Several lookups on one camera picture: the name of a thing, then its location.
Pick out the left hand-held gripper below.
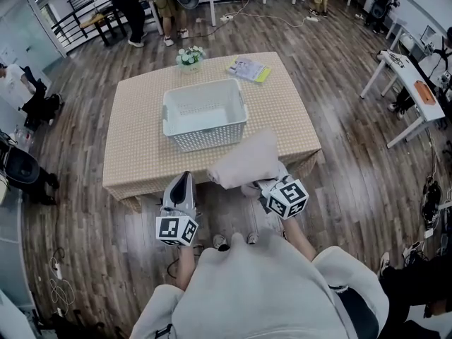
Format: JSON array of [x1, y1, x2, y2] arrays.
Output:
[[155, 170, 203, 249]]

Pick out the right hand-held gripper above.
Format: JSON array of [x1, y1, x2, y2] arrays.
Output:
[[253, 177, 310, 221]]

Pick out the beige clothes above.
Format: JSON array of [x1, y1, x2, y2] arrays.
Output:
[[206, 129, 295, 200]]

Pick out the white plastic laundry basket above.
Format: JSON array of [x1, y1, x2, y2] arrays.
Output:
[[161, 78, 250, 154]]

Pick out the person's left forearm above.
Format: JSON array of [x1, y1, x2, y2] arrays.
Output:
[[174, 246, 196, 292]]

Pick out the person's right forearm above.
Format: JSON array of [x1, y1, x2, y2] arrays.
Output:
[[282, 217, 319, 263]]

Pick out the person's left shoe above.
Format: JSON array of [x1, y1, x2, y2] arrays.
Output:
[[212, 233, 231, 252]]

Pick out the table with checkered cloth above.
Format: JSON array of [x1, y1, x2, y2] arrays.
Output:
[[102, 51, 323, 213]]

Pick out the person's light grey shirt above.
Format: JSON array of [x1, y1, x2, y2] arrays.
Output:
[[129, 232, 390, 339]]

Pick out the white and yellow book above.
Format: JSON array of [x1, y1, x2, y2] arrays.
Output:
[[225, 56, 273, 85]]

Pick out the white flowers in pot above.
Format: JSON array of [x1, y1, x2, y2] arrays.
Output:
[[174, 44, 207, 75]]

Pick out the dark wooden bench table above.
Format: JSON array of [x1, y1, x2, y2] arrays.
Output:
[[78, 6, 129, 47]]

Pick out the white power strip cable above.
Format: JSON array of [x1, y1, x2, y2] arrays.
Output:
[[49, 256, 77, 309]]

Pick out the black cable bundle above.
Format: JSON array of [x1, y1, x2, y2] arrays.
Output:
[[421, 179, 444, 226]]

